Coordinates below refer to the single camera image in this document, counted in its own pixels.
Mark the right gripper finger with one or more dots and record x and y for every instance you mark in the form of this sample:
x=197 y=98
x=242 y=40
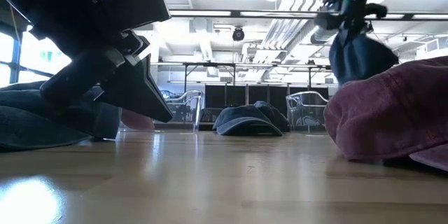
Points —
x=353 y=31

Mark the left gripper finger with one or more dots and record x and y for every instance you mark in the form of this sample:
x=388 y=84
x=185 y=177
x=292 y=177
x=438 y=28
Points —
x=140 y=94

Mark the maroon hat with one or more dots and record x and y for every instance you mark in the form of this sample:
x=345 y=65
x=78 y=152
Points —
x=136 y=120
x=385 y=119

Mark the light blue denim hat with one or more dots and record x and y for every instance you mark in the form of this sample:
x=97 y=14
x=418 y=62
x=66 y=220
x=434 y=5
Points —
x=360 y=59

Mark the dark grey-green hat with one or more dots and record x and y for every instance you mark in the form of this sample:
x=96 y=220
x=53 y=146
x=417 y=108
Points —
x=35 y=129

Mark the dark navy hat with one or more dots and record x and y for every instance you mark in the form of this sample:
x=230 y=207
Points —
x=241 y=119

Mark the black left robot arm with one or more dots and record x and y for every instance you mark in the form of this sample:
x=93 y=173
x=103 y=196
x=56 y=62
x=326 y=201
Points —
x=45 y=3

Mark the large window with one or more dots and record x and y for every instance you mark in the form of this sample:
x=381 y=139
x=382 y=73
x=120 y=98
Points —
x=35 y=63

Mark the clear plastic bin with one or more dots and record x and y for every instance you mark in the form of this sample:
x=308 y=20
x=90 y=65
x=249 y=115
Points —
x=189 y=112
x=308 y=112

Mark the white air conditioning unit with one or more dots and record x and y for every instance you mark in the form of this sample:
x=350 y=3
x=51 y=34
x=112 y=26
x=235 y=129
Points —
x=434 y=47

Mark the black partition panels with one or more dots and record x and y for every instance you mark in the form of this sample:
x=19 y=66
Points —
x=231 y=96

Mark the overhead light bar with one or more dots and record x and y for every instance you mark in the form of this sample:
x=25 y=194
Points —
x=210 y=13

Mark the silver ventilation duct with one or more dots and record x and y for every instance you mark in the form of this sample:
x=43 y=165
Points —
x=322 y=38

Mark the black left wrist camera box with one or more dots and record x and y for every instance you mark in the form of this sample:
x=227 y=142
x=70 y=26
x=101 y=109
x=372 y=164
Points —
x=140 y=7

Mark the black round ceiling camera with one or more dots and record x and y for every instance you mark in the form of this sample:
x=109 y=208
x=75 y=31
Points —
x=238 y=34

